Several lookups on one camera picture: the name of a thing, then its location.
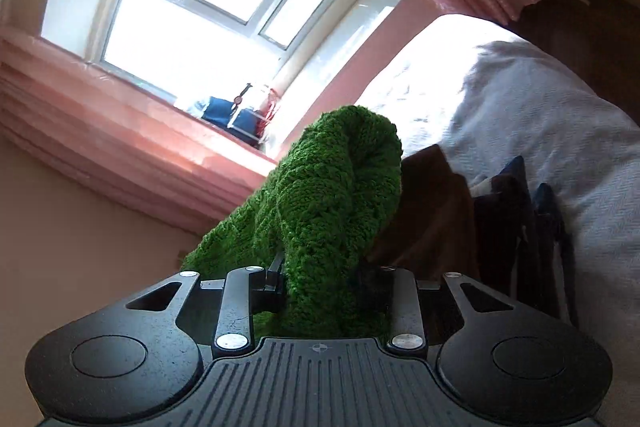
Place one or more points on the white grey bed sheet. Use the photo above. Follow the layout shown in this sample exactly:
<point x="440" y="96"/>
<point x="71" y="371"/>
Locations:
<point x="540" y="117"/>

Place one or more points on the red white bag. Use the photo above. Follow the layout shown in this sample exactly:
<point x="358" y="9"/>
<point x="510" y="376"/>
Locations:
<point x="270" y="107"/>

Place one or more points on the brown folded garment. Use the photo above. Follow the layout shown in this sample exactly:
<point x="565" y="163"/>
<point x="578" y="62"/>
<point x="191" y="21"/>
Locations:
<point x="430" y="217"/>

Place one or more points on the dark wooden furniture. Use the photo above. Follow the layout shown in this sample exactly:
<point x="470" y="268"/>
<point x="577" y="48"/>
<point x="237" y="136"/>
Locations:
<point x="585" y="37"/>

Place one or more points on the black folded garment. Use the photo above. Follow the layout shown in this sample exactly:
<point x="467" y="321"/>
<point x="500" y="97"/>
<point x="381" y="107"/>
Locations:
<point x="505" y="227"/>

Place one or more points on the blue bag on windowsill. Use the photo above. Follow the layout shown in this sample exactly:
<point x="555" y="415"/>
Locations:
<point x="227" y="117"/>

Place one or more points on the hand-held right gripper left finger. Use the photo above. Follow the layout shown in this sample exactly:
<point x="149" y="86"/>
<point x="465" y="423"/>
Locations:
<point x="240" y="302"/>

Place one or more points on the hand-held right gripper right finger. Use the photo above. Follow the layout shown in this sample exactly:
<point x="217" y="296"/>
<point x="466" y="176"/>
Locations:
<point x="406" y="302"/>

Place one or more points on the green knitted sweater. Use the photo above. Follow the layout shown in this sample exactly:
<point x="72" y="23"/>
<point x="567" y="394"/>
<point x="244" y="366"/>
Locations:
<point x="325" y="207"/>

